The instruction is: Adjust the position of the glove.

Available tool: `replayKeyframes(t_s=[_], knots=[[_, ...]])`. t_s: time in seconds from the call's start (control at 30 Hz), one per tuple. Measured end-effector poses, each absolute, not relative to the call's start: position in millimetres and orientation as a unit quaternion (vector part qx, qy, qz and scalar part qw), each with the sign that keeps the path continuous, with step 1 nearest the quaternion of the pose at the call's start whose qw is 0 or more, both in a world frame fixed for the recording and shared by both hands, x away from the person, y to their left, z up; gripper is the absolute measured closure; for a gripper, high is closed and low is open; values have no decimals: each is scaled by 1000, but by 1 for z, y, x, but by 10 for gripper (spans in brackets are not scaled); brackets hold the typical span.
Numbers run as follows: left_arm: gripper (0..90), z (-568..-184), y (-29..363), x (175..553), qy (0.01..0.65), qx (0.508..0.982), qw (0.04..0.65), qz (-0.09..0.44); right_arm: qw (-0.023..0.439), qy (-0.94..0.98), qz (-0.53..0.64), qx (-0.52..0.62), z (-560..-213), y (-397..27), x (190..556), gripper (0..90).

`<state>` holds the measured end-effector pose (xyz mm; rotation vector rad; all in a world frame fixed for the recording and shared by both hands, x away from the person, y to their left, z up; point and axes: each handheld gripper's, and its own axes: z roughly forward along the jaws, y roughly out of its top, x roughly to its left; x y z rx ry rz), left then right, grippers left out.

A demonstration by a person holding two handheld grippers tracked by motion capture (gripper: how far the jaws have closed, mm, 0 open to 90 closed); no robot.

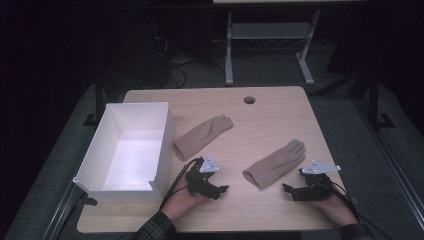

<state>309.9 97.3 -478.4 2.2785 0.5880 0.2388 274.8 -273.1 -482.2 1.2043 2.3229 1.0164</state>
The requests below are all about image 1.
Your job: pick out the person's right hand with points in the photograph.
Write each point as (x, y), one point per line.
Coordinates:
(336, 208)

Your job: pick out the white box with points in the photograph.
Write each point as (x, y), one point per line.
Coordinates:
(133, 166)

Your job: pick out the beige glove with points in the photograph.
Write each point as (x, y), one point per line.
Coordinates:
(276, 165)
(200, 136)

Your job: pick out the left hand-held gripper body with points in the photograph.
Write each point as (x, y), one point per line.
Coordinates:
(198, 181)

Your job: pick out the person's left hand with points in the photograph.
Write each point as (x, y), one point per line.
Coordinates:
(181, 204)

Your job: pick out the black metal stand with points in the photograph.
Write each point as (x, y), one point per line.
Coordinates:
(98, 100)
(374, 100)

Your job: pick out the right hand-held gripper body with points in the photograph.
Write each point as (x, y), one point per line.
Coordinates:
(315, 188)

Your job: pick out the aluminium frame rail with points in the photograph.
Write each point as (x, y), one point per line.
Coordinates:
(400, 173)
(61, 213)

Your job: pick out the grey metal desk frame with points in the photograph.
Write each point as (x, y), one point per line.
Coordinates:
(270, 30)

